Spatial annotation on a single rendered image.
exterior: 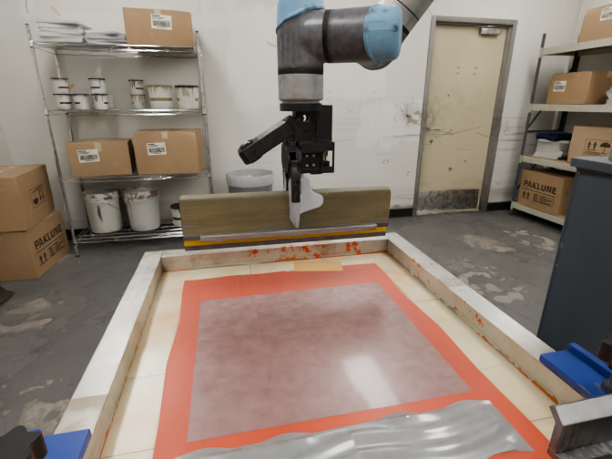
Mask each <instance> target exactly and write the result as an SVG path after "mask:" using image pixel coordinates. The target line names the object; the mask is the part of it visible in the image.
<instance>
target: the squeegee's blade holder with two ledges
mask: <svg viewBox="0 0 612 459"><path fill-rule="evenodd" d="M376 228H377V224H375V223H374V222H372V223H359V224H345V225H332V226H319V227H306V228H292V229H266V230H253V231H240V232H226V233H213V234H200V242H210V241H223V240H247V239H259V238H272V237H285V236H297V235H310V234H322V233H335V232H347V231H360V230H376Z"/></svg>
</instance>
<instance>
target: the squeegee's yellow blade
mask: <svg viewBox="0 0 612 459"><path fill-rule="evenodd" d="M382 231H386V227H377V228H376V229H373V230H360V231H347V232H335V233H322V234H310V235H297V236H285V237H272V238H259V239H247V240H223V241H210V242H200V240H184V245H185V247H186V246H198V245H210V244H222V243H234V242H247V241H259V240H283V239H296V238H308V237H320V236H332V235H344V234H357V233H369V232H382Z"/></svg>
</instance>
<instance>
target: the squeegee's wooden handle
mask: <svg viewBox="0 0 612 459"><path fill-rule="evenodd" d="M312 191H313V192H315V193H318V194H320V195H322V197H323V203H322V205H321V206H320V207H318V208H316V209H312V210H309V211H306V212H303V213H301V214H300V224H299V228H306V227H319V226H332V225H345V224H359V223H372V222H374V223H375V224H377V227H387V226H388V225H389V214H390V203H391V190H390V188H388V187H386V186H375V187H356V188H336V189H312ZM178 204H179V212H180V219H181V228H182V235H183V240H200V234H213V233H226V232H240V231H253V230H279V229H292V228H295V227H294V225H293V224H292V222H291V220H290V205H289V204H290V197H289V191H288V190H279V191H260V192H241V193H221V194H202V195H183V196H180V198H179V200H178Z"/></svg>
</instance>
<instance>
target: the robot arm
mask: <svg viewBox="0 0 612 459"><path fill-rule="evenodd" d="M433 1H434V0H380V2H379V3H378V4H376V5H370V6H360V7H349V8H339V9H325V7H324V2H323V0H279V2H278V3H277V26H276V29H275V32H276V35H277V59H278V94H279V101H282V103H280V111H292V115H288V116H286V117H285V118H284V119H282V120H281V121H279V122H278V123H276V124H275V125H273V126H272V127H270V128H268V129H267V130H265V131H264V132H262V133H261V134H259V135H258V136H256V137H255V138H254V139H250V140H248V141H246V142H244V143H243V144H242V145H241V146H240V148H239V149H238V153H239V156H240V158H241V159H242V161H243V162H244V164H246V165H249V164H252V163H254V162H256V161H257V160H259V159H260V158H262V156H263V155H264V154H266V153H267V152H269V151H270V150H272V149H273V148H275V147H277V146H278V145H279V144H280V143H282V144H281V164H282V175H283V189H284V190H288V191H289V197H290V204H289V205H290V220H291V222H292V224H293V225H294V227H295V228H298V227H299V224H300V214H301V213H303V212H306V211H309V210H312V209H316V208H318V207H320V206H321V205H322V203H323V197H322V195H320V194H318V193H315V192H313V191H312V189H314V188H311V182H310V180H309V179H308V178H307V177H304V175H303V174H307V173H310V174H311V175H318V174H322V173H334V150H335V142H333V141H332V105H322V104H321V103H320V101H322V100H323V64H325V63H328V64H339V63H357V64H359V65H360V66H362V67H363V68H365V69H368V70H380V69H383V68H385V67H387V66H389V65H390V64H391V63H392V61H393V60H395V59H397V58H398V56H399V55H400V52H401V45H402V43H403V41H404V40H405V38H406V37H407V36H408V35H409V34H410V32H411V31H412V30H413V28H414V27H415V25H416V24H417V23H418V21H419V20H420V19H421V17H422V16H423V14H424V13H425V12H426V10H427V9H428V8H429V6H430V5H431V4H432V2H433ZM304 115H305V117H306V119H305V120H304ZM303 120H304V121H303ZM328 151H332V164H331V167H330V161H329V160H326V157H328ZM300 190H301V193H300Z"/></svg>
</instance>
